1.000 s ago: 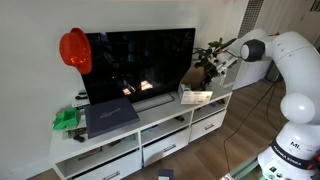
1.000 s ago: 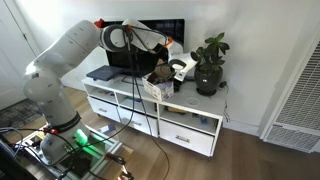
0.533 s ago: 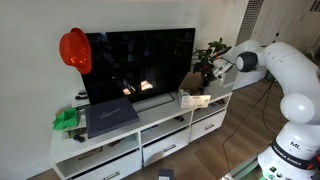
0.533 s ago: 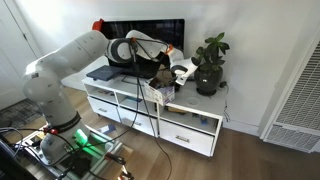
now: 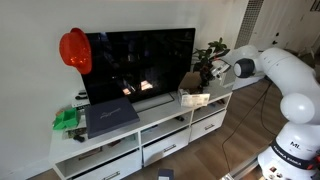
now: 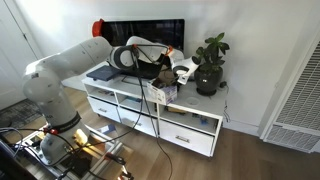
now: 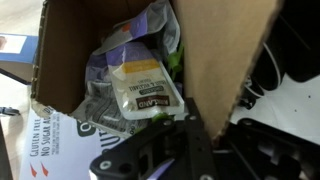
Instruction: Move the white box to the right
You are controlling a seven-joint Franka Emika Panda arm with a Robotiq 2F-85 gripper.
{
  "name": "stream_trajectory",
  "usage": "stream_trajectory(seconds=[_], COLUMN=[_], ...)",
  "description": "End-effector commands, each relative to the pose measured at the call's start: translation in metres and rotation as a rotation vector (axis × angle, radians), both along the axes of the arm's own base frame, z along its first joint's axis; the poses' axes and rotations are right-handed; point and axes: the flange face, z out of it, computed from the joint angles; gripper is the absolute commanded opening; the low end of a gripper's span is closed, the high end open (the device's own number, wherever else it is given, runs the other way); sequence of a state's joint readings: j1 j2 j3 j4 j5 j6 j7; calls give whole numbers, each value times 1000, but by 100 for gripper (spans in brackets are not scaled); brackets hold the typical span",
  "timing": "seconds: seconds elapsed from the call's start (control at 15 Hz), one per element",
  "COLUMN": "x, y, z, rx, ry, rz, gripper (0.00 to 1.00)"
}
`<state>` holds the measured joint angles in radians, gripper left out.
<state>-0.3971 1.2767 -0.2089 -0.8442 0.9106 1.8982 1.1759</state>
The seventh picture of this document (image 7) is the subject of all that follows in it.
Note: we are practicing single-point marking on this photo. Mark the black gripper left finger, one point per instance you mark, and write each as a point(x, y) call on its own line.
point(196, 150)

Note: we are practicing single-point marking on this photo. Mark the purple silver pouch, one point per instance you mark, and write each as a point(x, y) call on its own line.
point(150, 23)

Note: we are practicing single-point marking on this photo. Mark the blue item with white label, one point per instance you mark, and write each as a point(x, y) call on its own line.
point(28, 48)

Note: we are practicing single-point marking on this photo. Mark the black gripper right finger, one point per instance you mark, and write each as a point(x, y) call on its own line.
point(266, 156)

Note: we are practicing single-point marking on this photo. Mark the white cardboard snack box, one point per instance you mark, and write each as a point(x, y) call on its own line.
point(60, 146)

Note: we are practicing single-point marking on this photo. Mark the Kirkland yellow label pouch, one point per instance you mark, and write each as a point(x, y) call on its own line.
point(140, 83)

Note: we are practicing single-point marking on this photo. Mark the white TV stand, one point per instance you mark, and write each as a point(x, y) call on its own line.
point(300, 110)

